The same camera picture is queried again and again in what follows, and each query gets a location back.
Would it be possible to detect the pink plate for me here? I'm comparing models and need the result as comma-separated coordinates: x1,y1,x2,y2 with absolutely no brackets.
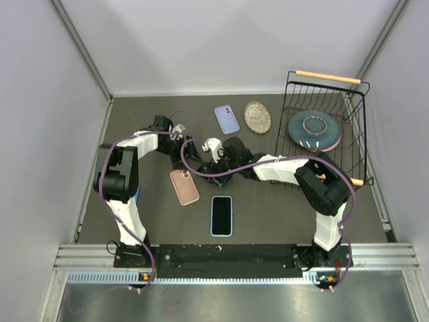
309,136,341,152

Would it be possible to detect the purple-edged black phone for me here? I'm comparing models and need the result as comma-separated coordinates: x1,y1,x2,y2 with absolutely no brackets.
211,197,233,236

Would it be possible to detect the blue phone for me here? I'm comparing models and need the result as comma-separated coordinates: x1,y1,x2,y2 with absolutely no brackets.
134,187,140,204

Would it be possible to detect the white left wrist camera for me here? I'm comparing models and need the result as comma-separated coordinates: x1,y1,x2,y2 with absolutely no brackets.
170,124,186,141

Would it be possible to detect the grey cable duct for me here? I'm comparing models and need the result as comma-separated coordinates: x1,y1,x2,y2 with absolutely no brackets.
67,271,335,286

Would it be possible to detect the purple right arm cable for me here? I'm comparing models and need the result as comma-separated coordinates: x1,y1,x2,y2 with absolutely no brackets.
180,138,358,292

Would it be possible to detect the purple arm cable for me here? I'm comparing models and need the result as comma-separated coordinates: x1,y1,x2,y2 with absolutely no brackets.
97,109,196,291
180,138,358,292

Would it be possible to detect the black wire dish rack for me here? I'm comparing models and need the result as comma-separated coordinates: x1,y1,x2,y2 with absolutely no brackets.
275,70,374,189

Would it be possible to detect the blue glazed plate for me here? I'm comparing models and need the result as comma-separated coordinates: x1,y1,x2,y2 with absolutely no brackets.
288,110,341,150

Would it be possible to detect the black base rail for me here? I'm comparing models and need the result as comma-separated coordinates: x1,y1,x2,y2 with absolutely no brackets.
109,243,350,279

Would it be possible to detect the speckled oval dish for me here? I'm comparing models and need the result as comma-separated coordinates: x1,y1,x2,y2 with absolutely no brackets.
244,101,271,134

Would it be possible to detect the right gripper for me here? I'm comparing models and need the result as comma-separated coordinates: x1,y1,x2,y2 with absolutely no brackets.
205,147,241,186

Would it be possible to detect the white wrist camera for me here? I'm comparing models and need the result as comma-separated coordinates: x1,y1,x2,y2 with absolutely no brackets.
201,138,223,163
170,124,186,141

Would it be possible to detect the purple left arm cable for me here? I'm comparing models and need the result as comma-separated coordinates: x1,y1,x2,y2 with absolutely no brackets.
97,109,196,291

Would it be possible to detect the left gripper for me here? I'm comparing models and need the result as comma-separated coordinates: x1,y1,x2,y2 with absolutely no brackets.
158,134,202,170

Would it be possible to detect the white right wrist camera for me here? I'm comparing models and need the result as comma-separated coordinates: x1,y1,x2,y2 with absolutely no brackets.
201,138,223,163

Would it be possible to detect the light blue phone case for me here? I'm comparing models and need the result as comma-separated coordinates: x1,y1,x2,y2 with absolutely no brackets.
210,195,234,238

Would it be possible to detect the pink phone case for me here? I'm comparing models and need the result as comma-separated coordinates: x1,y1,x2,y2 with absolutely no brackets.
170,170,200,206

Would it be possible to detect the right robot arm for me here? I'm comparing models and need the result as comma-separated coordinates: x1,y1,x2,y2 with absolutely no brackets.
200,137,352,266

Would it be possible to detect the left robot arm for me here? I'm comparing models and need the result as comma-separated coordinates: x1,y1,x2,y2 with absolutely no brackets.
93,115,191,266

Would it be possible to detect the lavender phone case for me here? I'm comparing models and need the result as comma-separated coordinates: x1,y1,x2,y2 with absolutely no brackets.
214,105,240,135

